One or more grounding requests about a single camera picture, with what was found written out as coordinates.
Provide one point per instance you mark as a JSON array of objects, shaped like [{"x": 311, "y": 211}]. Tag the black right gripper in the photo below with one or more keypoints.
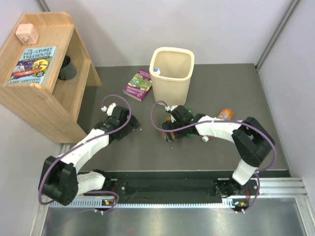
[{"x": 169, "y": 125}]

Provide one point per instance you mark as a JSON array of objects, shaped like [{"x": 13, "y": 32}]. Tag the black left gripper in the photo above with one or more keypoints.
[{"x": 132, "y": 125}]

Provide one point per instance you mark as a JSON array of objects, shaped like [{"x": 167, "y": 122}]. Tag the green plastic bottle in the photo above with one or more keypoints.
[{"x": 190, "y": 110}]

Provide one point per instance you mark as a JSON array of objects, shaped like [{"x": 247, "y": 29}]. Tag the orange bottle white cap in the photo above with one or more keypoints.
[{"x": 225, "y": 114}]

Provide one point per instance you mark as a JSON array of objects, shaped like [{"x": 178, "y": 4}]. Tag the small orange bottle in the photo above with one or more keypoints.
[{"x": 167, "y": 125}]

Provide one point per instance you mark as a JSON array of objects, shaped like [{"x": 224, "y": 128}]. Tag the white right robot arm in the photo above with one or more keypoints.
[{"x": 252, "y": 141}]

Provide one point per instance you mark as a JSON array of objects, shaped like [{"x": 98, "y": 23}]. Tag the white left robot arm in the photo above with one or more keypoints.
[{"x": 60, "y": 178}]

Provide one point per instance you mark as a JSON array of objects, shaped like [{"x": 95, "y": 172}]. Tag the cream plastic bin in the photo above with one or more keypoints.
[{"x": 176, "y": 66}]

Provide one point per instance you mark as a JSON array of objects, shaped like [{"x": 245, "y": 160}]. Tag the purple Treehouse book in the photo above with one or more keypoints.
[{"x": 139, "y": 86}]

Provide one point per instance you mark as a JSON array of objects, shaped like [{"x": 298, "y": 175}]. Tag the dark grey cup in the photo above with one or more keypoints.
[{"x": 68, "y": 70}]

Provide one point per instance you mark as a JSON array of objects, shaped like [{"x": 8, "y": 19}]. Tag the wooden shelf unit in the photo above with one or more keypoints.
[{"x": 52, "y": 109}]

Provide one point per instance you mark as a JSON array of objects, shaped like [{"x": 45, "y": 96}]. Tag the blue Treehouse book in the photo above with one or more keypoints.
[{"x": 34, "y": 65}]

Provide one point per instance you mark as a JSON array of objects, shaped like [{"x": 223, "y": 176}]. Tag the pink cube block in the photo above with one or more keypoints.
[{"x": 27, "y": 34}]

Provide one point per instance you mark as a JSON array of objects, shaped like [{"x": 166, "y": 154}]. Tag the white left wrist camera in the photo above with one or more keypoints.
[{"x": 109, "y": 110}]

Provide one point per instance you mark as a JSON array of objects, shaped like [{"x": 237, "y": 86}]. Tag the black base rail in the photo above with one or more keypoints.
[{"x": 170, "y": 187}]

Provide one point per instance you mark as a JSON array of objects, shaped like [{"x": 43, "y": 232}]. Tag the aluminium corner post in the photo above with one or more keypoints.
[{"x": 277, "y": 33}]

